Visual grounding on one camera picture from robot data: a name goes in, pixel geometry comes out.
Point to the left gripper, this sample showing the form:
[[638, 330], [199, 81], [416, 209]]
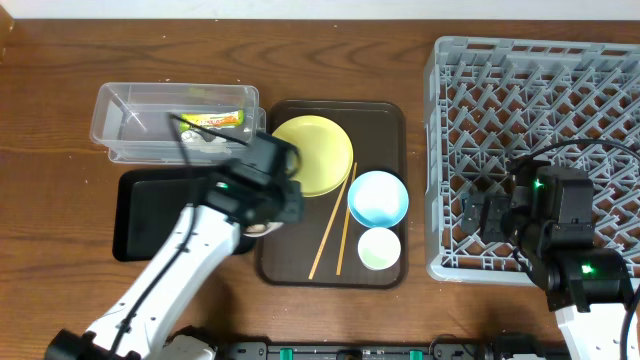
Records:
[[294, 210]]

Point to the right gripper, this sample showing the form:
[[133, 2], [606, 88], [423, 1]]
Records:
[[498, 216]]

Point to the white bowl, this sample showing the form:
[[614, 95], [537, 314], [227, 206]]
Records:
[[259, 230]]

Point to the yellow plate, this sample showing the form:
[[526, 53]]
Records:
[[325, 149]]

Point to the green orange snack wrapper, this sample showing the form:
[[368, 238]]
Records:
[[226, 120]]

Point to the white tissue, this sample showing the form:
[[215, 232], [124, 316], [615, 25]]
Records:
[[206, 143]]

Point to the light blue bowl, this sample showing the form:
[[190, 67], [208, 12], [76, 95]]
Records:
[[378, 199]]

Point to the small white green cup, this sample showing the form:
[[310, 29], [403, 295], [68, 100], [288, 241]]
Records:
[[379, 248]]

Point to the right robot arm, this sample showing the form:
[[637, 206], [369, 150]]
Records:
[[591, 295]]

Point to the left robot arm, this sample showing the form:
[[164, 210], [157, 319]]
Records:
[[138, 324]]

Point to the grey dishwasher rack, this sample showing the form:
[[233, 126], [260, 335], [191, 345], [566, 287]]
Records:
[[489, 100]]

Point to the dark brown serving tray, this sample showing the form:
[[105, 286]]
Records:
[[285, 256]]

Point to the left wooden chopstick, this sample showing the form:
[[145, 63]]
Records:
[[328, 228]]

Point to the wooden chopstick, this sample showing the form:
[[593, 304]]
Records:
[[345, 228], [328, 228]]

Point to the right wooden chopstick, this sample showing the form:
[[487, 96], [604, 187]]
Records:
[[345, 228]]

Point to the black tray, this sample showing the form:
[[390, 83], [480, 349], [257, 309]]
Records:
[[149, 204]]

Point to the lower clear plastic bin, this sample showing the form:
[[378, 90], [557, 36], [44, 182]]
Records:
[[150, 156]]

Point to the clear plastic bin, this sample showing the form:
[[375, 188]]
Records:
[[114, 99], [150, 156]]

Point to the upper clear plastic bin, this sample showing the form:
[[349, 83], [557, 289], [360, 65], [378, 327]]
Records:
[[114, 99]]

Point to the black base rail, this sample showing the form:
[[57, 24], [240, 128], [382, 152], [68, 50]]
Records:
[[184, 348]]

